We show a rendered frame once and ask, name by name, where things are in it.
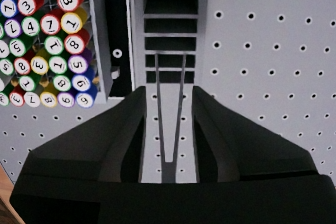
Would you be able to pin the grey rectangular base plate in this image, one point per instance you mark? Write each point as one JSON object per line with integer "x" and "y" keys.
{"x": 272, "y": 61}

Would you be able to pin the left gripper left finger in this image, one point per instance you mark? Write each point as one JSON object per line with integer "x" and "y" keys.
{"x": 96, "y": 147}

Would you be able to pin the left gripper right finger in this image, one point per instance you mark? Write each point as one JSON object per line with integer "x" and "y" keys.
{"x": 244, "y": 150}

